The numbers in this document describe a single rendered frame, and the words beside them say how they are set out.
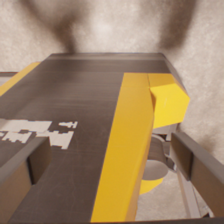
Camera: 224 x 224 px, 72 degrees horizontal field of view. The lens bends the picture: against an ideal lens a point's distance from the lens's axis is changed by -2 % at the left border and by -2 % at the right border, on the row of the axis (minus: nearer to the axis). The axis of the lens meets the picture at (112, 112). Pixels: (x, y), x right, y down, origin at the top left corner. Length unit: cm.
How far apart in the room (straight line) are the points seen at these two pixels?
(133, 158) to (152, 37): 67
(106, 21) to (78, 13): 14
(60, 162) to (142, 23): 72
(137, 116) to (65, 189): 23
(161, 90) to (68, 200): 43
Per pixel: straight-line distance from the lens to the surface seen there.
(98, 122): 39
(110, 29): 87
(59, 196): 30
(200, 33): 93
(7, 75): 111
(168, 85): 57
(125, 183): 29
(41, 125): 42
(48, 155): 17
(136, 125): 38
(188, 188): 76
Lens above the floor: 85
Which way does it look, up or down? 51 degrees down
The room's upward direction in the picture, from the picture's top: 171 degrees counter-clockwise
